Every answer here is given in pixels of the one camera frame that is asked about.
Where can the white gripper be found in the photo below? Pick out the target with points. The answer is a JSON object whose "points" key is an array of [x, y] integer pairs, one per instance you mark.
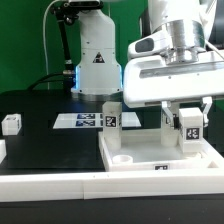
{"points": [[149, 81]]}

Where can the white square tabletop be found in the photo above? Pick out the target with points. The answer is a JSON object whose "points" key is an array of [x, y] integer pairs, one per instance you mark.
{"points": [[141, 150]]}

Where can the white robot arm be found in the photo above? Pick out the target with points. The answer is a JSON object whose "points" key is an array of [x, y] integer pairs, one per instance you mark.
{"points": [[173, 62]]}

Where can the white marker sheet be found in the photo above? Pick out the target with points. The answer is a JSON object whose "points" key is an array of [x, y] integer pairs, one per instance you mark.
{"points": [[92, 120]]}

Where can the white U-shaped obstacle fence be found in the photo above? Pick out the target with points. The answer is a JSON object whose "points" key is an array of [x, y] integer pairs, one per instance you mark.
{"points": [[40, 187]]}

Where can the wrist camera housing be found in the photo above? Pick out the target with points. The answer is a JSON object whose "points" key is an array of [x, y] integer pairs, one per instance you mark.
{"points": [[154, 44]]}

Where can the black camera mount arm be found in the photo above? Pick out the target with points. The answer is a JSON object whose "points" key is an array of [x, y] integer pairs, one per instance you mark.
{"points": [[65, 15]]}

